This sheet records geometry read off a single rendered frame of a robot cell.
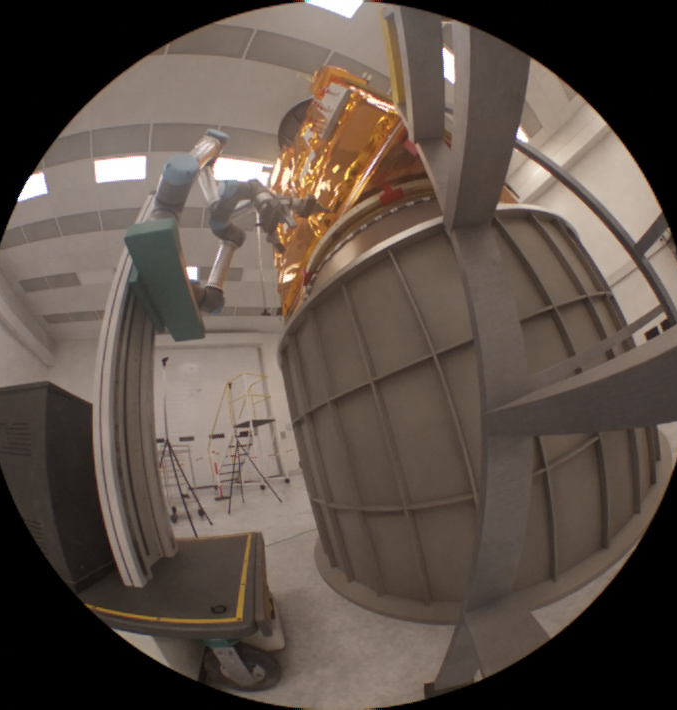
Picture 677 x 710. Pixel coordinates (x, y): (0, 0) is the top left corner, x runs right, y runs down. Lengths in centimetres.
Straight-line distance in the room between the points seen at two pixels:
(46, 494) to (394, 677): 89
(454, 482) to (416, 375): 31
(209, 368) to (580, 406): 890
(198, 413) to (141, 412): 753
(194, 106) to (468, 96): 460
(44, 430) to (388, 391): 93
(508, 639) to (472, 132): 60
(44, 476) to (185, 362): 849
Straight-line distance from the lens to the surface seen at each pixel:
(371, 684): 77
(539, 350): 73
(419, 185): 141
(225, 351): 921
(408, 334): 71
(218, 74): 468
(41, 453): 76
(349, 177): 149
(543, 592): 87
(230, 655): 69
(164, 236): 78
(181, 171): 86
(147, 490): 97
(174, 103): 486
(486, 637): 42
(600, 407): 16
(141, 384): 100
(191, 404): 857
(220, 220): 103
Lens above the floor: 63
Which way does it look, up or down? 20 degrees up
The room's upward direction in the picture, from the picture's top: 14 degrees counter-clockwise
